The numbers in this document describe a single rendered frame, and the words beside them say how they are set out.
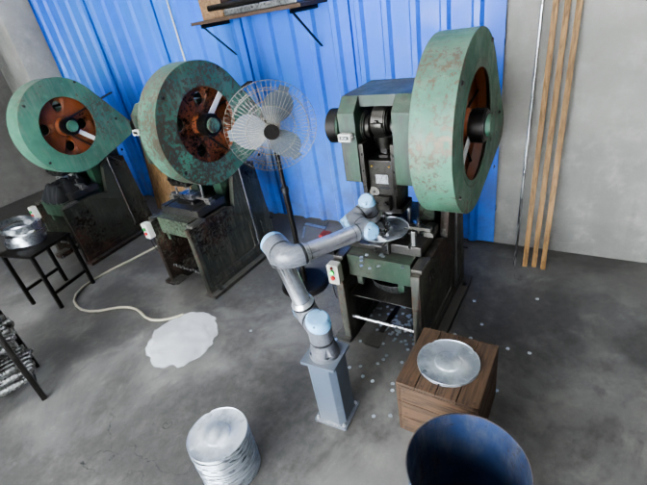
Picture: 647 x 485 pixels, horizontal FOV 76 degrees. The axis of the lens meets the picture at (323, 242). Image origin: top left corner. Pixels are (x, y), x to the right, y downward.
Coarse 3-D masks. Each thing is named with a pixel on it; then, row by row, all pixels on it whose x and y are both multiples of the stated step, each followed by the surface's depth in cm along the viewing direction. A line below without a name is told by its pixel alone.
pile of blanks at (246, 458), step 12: (252, 444) 200; (240, 456) 191; (252, 456) 199; (204, 468) 186; (216, 468) 185; (228, 468) 188; (240, 468) 192; (252, 468) 200; (204, 480) 196; (216, 480) 190; (228, 480) 192; (240, 480) 195
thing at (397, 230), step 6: (390, 216) 244; (390, 222) 238; (396, 222) 237; (402, 222) 236; (390, 228) 231; (396, 228) 232; (402, 228) 230; (408, 228) 228; (390, 234) 227; (396, 234) 226; (402, 234) 225; (366, 240) 226; (390, 240) 221
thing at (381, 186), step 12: (372, 156) 225; (384, 156) 219; (372, 168) 222; (384, 168) 218; (372, 180) 226; (384, 180) 222; (372, 192) 229; (384, 192) 226; (384, 204) 225; (396, 204) 226
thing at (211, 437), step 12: (228, 408) 208; (204, 420) 204; (216, 420) 203; (228, 420) 202; (192, 432) 199; (204, 432) 198; (216, 432) 196; (228, 432) 195; (240, 432) 195; (192, 444) 194; (204, 444) 193; (216, 444) 191; (228, 444) 191; (240, 444) 190; (192, 456) 188; (204, 456) 187; (216, 456) 186; (228, 456) 185
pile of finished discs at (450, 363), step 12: (432, 348) 207; (444, 348) 206; (456, 348) 205; (468, 348) 204; (420, 360) 202; (432, 360) 201; (444, 360) 199; (456, 360) 198; (468, 360) 198; (432, 372) 195; (444, 372) 194; (456, 372) 193; (468, 372) 192; (444, 384) 188; (456, 384) 187
